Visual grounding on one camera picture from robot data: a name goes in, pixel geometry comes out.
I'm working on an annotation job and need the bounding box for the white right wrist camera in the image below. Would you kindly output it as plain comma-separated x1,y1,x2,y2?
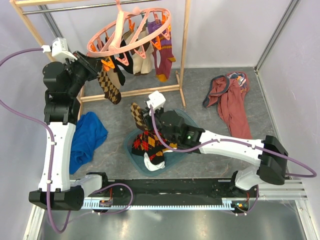
146,90,166,111

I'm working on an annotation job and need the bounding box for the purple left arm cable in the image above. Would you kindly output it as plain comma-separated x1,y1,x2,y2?
0,48,72,234

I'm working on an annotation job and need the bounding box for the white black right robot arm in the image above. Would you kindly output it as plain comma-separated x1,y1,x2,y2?
141,107,288,197

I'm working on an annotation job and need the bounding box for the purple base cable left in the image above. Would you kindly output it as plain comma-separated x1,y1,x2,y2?
82,183,135,216

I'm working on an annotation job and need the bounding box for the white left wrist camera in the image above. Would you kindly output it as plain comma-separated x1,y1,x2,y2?
41,37,78,63

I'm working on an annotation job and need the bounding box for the blue translucent plastic basin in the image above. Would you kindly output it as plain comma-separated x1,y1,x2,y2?
123,108,201,177

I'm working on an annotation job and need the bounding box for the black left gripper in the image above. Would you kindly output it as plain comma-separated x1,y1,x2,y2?
63,50,105,97

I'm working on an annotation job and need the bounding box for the argyle black red sock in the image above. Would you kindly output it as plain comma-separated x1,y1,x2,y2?
131,130,168,156
144,148,173,166

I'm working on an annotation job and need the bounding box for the black white striped sock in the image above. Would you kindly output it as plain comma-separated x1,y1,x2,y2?
110,51,134,86

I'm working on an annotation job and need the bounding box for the pink round clip hanger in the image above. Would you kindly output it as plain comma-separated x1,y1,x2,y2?
87,5,172,59

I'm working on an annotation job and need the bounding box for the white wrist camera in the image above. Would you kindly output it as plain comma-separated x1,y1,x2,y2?
41,37,78,63
146,90,166,111

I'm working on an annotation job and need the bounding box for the brown argyle sock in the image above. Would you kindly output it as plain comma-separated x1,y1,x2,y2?
97,60,122,105
130,102,149,131

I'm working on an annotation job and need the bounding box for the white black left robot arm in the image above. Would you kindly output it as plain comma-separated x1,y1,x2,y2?
28,51,110,211

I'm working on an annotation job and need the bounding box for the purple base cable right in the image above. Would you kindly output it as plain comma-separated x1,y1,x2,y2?
222,186,261,217

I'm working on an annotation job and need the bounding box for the wooden clothes rack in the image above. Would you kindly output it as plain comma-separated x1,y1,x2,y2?
10,0,191,108

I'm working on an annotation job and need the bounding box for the blue cloth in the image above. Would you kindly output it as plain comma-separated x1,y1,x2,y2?
69,111,108,175

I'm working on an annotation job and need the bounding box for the purple striped sock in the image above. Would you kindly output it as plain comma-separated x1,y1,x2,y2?
151,34,176,82

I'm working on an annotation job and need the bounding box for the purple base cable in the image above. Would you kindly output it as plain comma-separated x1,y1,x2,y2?
82,183,135,216
222,186,261,217

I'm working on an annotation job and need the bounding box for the red garment pile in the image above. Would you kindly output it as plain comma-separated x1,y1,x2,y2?
202,72,252,139

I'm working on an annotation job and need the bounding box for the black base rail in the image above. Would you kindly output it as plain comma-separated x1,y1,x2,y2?
97,177,258,208

